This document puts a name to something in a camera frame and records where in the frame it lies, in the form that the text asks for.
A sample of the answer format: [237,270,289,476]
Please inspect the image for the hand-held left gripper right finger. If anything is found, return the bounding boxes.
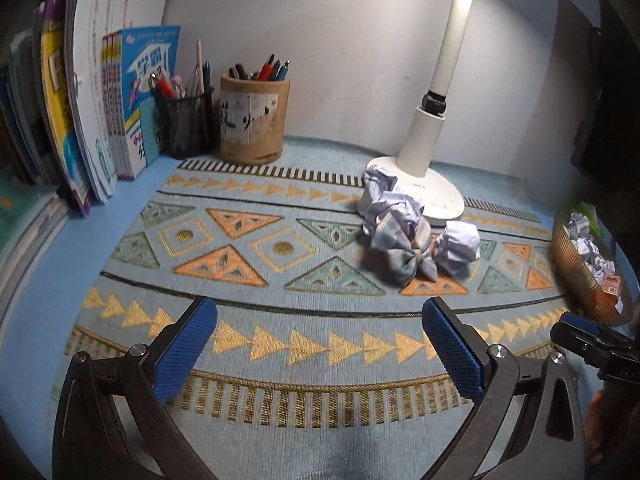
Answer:
[421,296,587,480]

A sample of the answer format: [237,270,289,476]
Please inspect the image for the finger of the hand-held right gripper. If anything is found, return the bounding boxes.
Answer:
[550,311,634,372]

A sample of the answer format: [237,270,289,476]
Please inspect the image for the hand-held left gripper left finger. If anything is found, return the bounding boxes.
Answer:
[52,295,219,480]

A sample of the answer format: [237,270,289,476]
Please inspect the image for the woven basket with paper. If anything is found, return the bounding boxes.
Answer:
[550,210,634,332]

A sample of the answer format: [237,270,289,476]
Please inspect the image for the printed paper ball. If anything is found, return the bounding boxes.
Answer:
[574,237,619,287]

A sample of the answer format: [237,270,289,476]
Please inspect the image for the person's right hand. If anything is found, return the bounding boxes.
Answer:
[584,389,609,465]

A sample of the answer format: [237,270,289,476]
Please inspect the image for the small crumpled white paper ball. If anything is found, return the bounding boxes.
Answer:
[566,212,594,239]
[432,220,482,277]

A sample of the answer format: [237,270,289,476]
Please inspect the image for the patterned woven mat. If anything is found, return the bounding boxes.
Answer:
[64,157,593,432]

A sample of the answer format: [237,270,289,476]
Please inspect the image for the large crumpled white paper ball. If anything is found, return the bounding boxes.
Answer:
[358,166,426,237]

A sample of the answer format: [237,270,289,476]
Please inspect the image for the white desk lamp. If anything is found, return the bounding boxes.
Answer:
[364,0,482,227]

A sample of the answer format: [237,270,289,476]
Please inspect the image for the stack of flat books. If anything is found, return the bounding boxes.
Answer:
[0,166,70,286]

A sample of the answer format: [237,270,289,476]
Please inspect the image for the black mesh pen holder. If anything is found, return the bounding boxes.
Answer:
[152,86,216,160]

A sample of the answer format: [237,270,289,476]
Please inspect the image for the bamboo pen holder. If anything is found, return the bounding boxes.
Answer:
[219,72,291,165]

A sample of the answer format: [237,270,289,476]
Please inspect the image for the row of upright books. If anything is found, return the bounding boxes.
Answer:
[0,0,182,217]

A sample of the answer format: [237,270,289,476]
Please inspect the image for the bunch of pencils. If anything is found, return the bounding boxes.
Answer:
[149,40,212,102]

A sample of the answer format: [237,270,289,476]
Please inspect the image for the bunch of coloured pens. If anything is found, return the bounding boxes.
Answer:
[227,54,292,82]

